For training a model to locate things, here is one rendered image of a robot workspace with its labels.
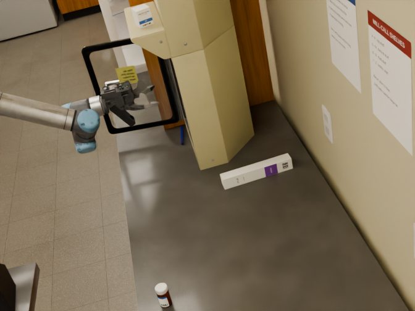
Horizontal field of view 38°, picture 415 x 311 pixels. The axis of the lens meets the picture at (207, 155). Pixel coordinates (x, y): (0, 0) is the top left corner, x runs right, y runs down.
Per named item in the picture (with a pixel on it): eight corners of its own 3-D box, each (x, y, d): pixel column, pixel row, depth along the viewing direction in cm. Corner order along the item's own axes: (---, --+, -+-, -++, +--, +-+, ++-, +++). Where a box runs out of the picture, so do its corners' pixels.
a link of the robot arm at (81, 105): (67, 129, 225) (63, 108, 227) (96, 122, 225) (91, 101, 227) (62, 123, 217) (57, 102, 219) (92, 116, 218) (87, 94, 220)
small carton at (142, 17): (148, 20, 207) (144, 3, 204) (154, 23, 203) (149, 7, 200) (135, 24, 206) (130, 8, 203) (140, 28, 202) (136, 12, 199)
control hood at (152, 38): (160, 25, 229) (153, 0, 223) (171, 58, 202) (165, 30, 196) (130, 33, 228) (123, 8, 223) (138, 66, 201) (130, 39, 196)
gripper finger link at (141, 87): (151, 74, 228) (133, 86, 223) (155, 88, 231) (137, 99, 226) (146, 73, 230) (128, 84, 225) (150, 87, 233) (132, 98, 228)
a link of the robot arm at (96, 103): (95, 121, 221) (94, 110, 228) (107, 118, 222) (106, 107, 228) (89, 103, 217) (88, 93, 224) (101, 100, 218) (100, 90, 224)
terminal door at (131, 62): (180, 122, 251) (157, 33, 229) (109, 135, 253) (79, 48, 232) (180, 121, 251) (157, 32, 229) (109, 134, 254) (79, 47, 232)
